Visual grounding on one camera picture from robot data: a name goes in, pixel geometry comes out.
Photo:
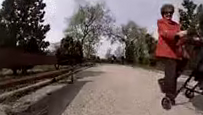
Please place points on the leafy tree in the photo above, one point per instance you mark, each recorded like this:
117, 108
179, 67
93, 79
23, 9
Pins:
89, 24

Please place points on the pale gravel path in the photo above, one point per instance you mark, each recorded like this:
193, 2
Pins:
121, 94

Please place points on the brown fence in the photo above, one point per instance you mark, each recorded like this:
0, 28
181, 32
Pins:
16, 59

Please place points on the person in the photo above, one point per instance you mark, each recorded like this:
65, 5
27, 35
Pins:
167, 40

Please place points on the dark conifer tree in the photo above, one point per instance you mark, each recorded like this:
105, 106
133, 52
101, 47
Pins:
23, 22

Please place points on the row of trees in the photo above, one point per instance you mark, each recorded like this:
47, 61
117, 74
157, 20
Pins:
136, 45

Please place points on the dark bush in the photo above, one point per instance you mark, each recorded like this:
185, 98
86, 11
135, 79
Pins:
70, 50

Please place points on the stone kerb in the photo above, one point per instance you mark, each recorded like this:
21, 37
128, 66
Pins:
27, 88

